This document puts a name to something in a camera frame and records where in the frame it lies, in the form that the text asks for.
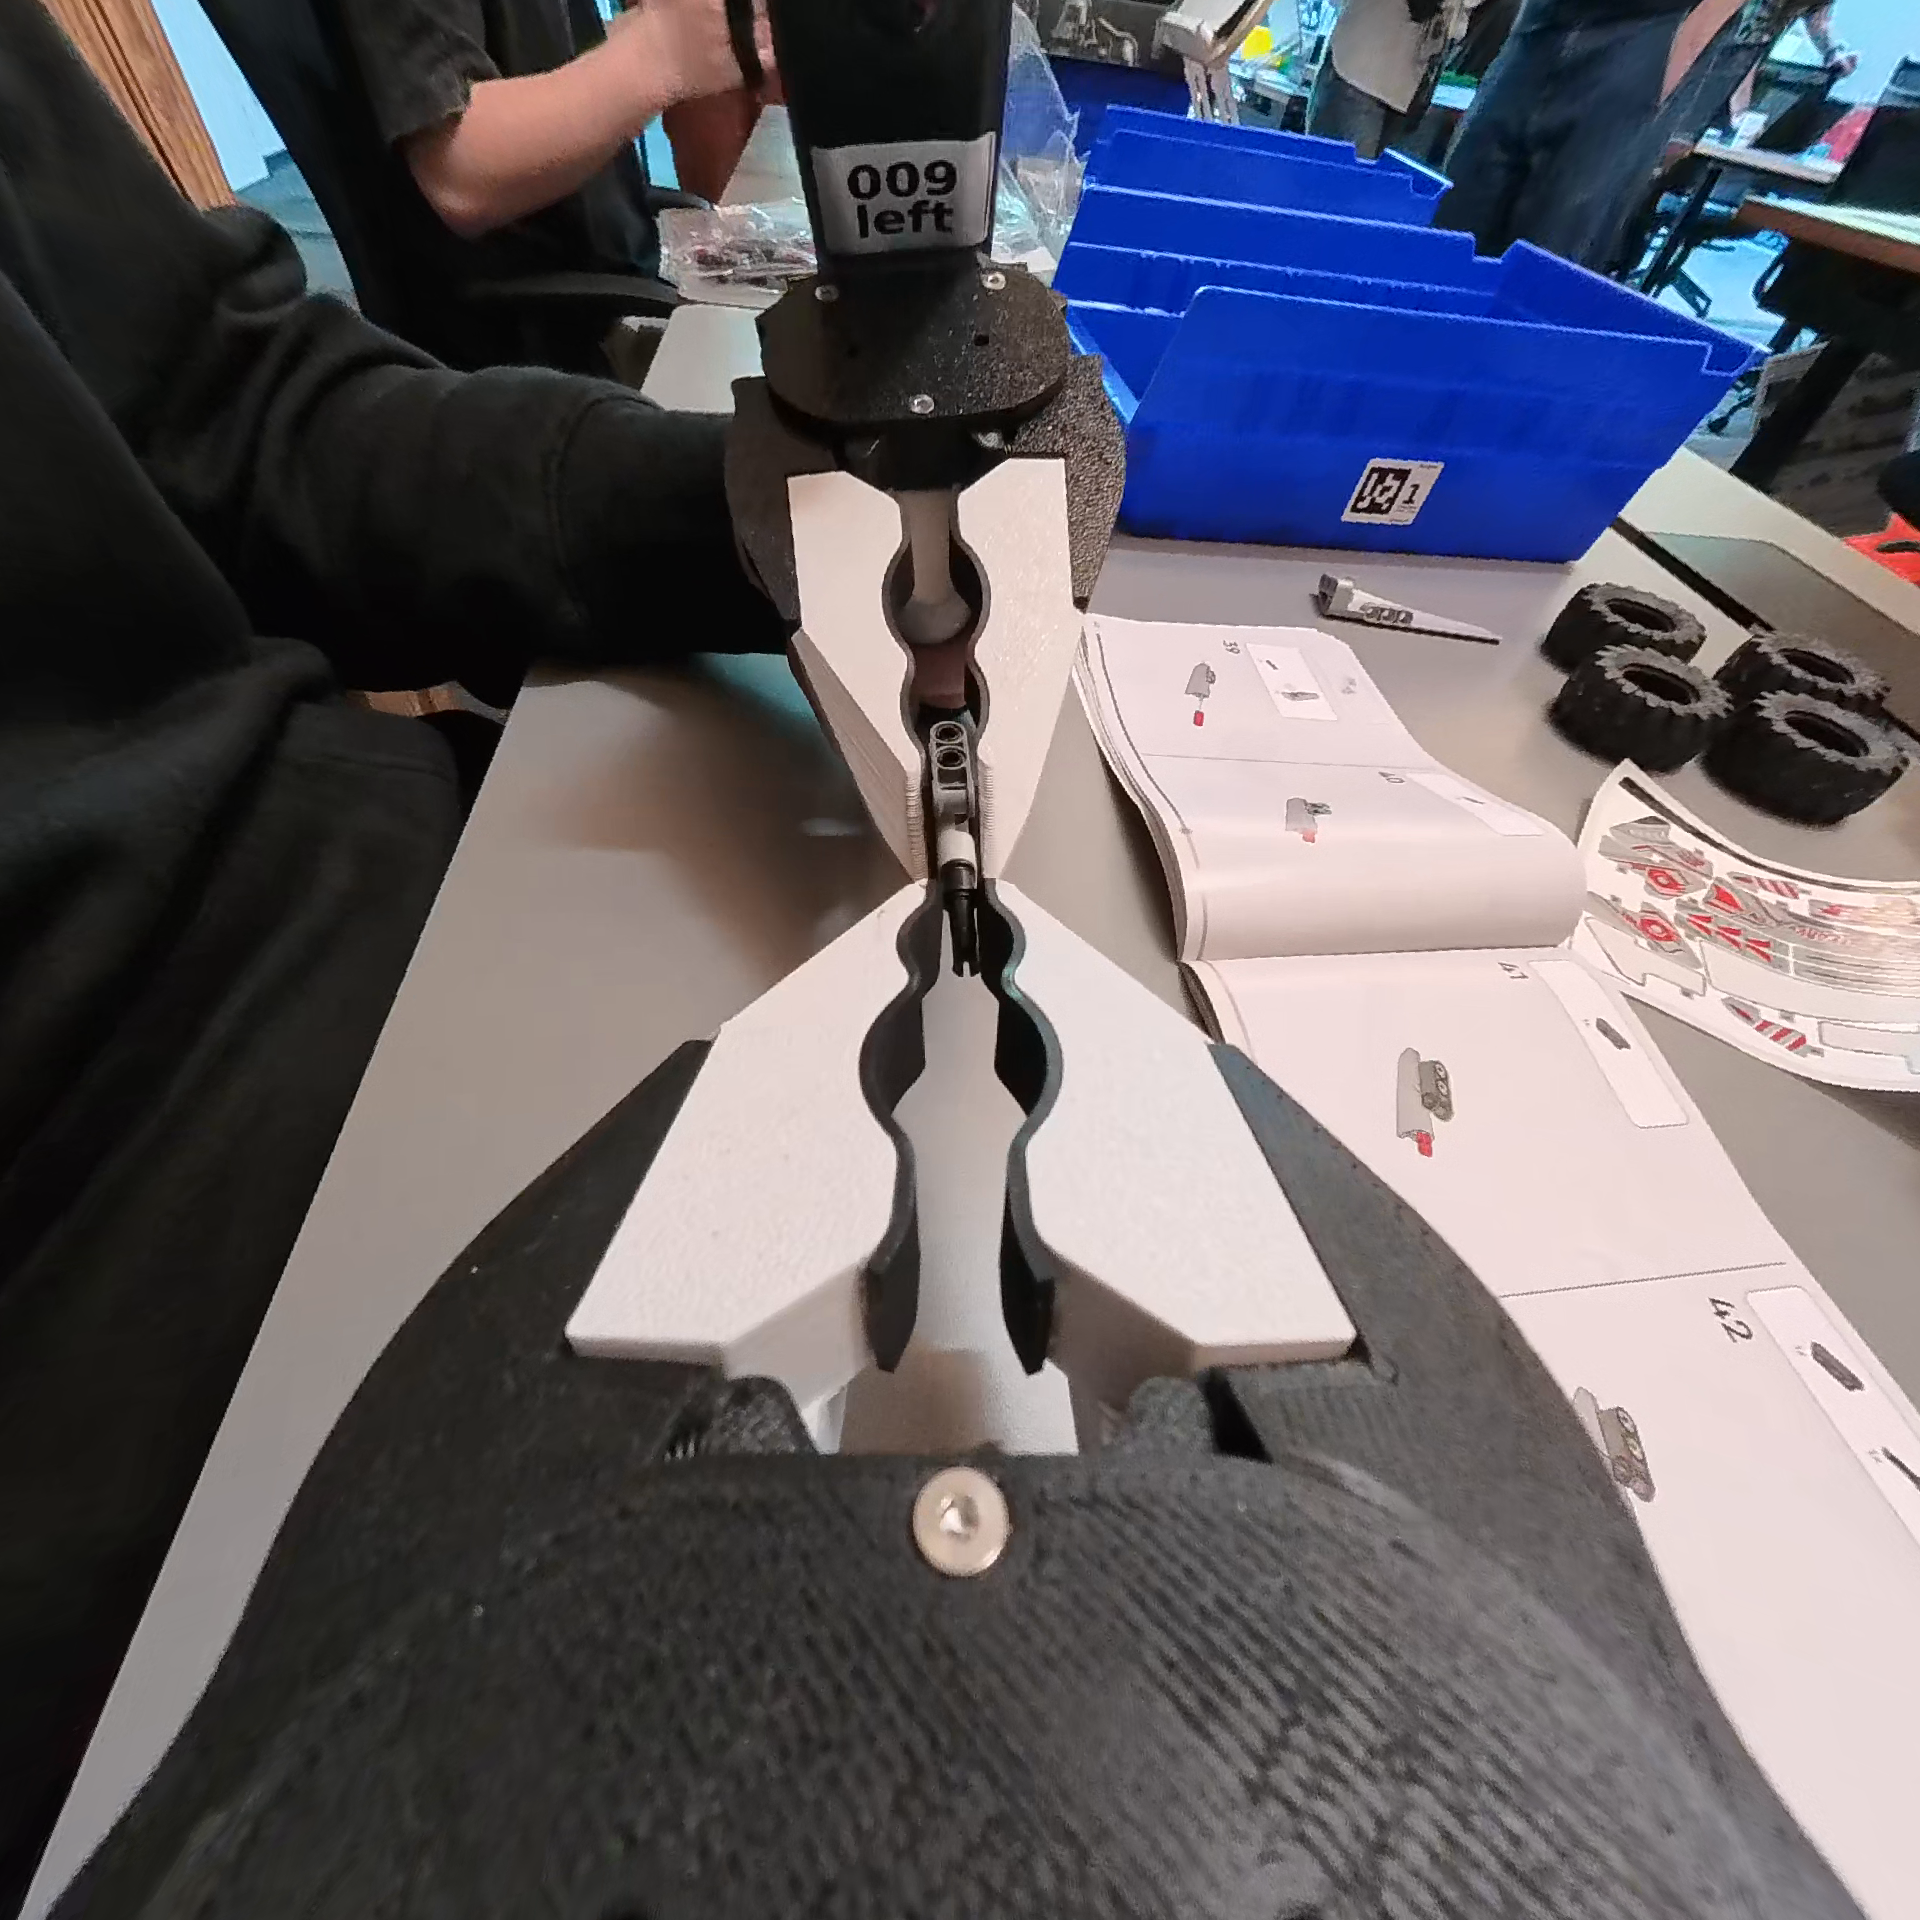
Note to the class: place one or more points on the clear plastic bag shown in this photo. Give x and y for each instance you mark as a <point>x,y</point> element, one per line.
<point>1041,134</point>

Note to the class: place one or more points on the person's black clothed torso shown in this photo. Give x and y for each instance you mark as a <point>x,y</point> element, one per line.
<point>152,900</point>

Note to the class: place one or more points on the grey desk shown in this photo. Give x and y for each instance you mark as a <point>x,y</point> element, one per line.
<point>629,900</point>

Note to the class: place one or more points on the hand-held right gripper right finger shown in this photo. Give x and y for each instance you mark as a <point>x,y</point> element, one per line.
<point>1184,1197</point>

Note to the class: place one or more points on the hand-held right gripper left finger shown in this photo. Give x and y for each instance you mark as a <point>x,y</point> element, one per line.
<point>752,1197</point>

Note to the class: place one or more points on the plastic bag of toy parts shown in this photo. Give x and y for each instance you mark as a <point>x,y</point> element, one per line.
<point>735,247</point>

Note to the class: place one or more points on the black toy pin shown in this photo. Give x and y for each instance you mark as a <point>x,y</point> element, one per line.
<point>961,913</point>

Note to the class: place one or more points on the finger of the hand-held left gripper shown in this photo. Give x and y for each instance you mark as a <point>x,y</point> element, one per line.
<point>842,629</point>
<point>1036,629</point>

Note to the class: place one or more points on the wooden panel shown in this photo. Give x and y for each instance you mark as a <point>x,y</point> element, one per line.
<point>160,90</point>

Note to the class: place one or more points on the grey toy beam piece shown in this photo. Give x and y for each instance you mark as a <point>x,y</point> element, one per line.
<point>955,772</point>

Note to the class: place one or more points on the brown background table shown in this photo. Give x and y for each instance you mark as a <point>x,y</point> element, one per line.
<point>1830,226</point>

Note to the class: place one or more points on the blue plastic bin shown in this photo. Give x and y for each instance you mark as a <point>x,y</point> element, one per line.
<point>1277,247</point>
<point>1247,164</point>
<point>1113,90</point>

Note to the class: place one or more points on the blue bin with tag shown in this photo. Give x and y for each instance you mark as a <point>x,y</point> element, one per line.
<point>1427,418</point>

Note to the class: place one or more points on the grey wedge brick separator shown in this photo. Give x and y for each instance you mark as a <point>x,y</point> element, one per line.
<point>1396,612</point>

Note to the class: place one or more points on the black toy tire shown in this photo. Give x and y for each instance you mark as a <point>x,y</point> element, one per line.
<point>1809,667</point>
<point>1645,707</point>
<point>1824,756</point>
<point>1621,628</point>

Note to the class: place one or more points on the red and grey sticker sheet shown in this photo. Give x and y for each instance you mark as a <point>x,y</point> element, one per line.
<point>1755,932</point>

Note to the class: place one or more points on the open instruction booklet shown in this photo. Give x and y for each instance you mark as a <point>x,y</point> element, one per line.
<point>1427,932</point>

